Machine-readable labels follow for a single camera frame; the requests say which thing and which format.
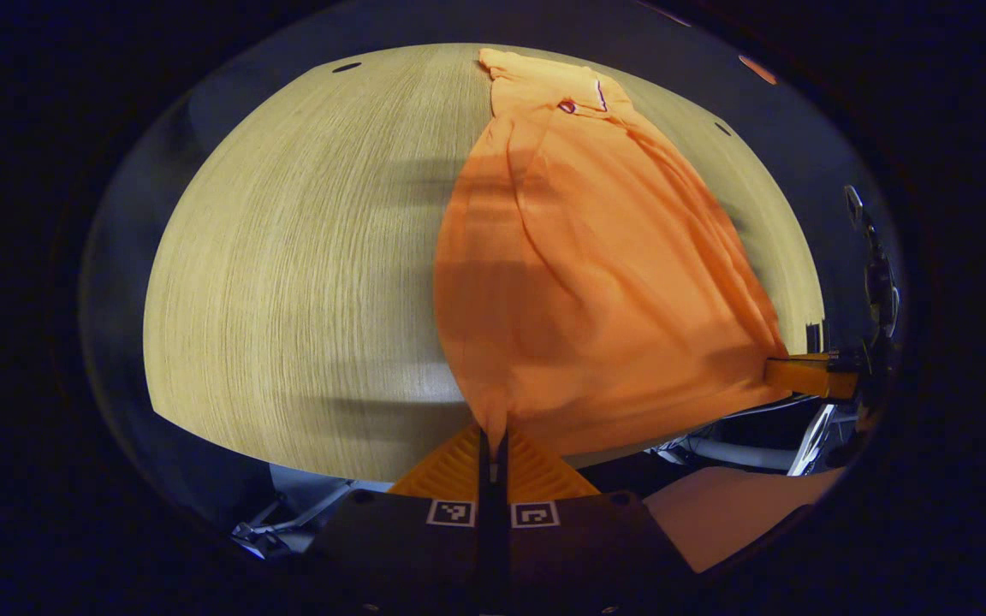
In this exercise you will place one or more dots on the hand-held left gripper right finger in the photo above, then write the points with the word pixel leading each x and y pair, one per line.
pixel 570 547

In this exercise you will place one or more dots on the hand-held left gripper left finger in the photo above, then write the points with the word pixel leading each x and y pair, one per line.
pixel 424 547

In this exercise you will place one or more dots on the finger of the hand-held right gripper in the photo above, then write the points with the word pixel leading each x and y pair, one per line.
pixel 810 376

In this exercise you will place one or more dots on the orange T-shirt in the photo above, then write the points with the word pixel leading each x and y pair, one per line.
pixel 596 299

